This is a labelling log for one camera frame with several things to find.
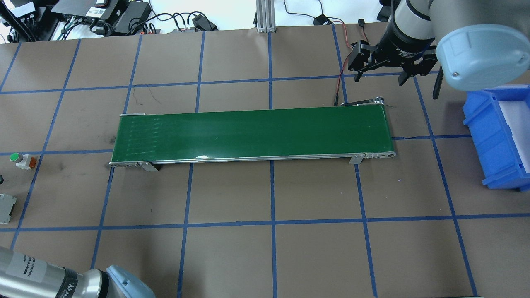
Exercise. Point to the green push button switch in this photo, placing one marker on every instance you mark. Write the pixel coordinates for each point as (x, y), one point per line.
(23, 161)

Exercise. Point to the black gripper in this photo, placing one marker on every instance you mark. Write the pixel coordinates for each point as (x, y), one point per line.
(403, 48)

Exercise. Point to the green conveyor belt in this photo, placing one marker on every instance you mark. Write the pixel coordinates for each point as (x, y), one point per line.
(357, 132)

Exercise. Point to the aluminium frame post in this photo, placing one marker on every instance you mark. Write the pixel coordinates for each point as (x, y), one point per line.
(265, 16)

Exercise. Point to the black power adapter brick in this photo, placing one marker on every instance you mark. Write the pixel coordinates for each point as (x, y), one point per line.
(136, 11)

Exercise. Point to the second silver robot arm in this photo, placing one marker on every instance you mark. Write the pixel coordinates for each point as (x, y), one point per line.
(23, 276)

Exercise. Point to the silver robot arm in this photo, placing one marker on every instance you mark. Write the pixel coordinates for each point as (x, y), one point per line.
(479, 43)

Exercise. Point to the small black power adapter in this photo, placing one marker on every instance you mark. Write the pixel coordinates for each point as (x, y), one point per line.
(201, 23)

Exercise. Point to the blue plastic bin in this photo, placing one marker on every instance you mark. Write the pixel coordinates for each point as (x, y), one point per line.
(498, 120)

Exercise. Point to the white red circuit breaker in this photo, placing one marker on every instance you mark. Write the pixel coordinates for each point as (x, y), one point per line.
(7, 203)

